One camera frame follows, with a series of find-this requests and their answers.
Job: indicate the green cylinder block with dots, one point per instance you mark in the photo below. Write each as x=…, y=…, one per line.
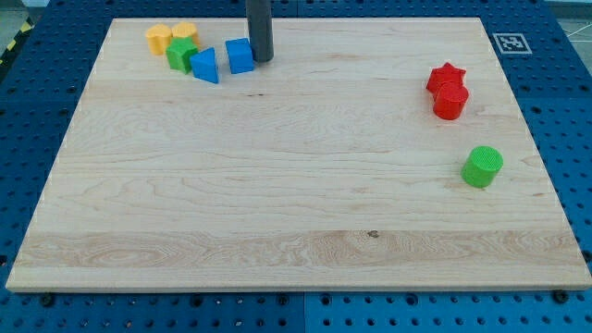
x=481, y=166

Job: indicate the red star block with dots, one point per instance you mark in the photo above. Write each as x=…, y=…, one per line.
x=445, y=74

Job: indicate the light wooden board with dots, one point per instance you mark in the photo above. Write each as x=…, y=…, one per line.
x=324, y=169

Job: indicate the yellow heart block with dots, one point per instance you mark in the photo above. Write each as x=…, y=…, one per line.
x=158, y=38

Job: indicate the white fiducial marker tag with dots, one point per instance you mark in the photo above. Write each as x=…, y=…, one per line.
x=512, y=43

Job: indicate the yellow rounded block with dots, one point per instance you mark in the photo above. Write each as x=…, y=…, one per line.
x=186, y=29

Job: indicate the red cylinder block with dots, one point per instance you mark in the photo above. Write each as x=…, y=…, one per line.
x=450, y=100

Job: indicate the blue triangle block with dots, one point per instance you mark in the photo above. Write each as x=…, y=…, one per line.
x=204, y=66

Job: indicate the green star block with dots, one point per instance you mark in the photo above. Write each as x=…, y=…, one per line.
x=179, y=52

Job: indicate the blue cube block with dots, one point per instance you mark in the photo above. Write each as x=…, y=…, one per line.
x=240, y=56

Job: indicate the grey cylindrical pointer rod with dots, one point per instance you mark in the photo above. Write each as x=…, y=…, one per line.
x=259, y=20

